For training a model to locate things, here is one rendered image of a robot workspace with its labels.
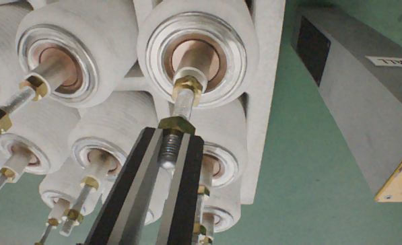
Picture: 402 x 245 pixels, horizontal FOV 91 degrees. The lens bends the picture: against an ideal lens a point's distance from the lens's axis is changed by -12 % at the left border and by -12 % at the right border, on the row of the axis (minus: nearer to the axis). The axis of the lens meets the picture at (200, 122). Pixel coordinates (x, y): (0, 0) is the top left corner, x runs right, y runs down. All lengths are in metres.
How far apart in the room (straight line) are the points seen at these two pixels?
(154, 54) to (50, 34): 0.08
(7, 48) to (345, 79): 0.33
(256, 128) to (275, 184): 0.43
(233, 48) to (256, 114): 0.14
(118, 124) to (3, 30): 0.15
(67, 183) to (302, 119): 0.48
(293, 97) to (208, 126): 0.31
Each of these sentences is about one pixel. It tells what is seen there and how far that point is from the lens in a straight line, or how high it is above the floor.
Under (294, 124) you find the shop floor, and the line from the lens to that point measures 0.55.
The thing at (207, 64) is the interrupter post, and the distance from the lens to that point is 0.16.
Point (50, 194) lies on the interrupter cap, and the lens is 0.42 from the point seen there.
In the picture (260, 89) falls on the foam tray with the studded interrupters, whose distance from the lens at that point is 0.26.
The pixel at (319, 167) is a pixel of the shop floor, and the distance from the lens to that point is 0.68.
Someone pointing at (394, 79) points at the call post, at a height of 0.25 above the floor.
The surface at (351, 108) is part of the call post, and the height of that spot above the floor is 0.24.
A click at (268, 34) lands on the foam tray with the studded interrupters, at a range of 0.24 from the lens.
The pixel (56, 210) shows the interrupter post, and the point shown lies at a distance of 0.41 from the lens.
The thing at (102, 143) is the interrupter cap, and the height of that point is 0.25.
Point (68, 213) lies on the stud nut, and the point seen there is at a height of 0.32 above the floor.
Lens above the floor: 0.40
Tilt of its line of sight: 50 degrees down
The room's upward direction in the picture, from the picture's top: 171 degrees counter-clockwise
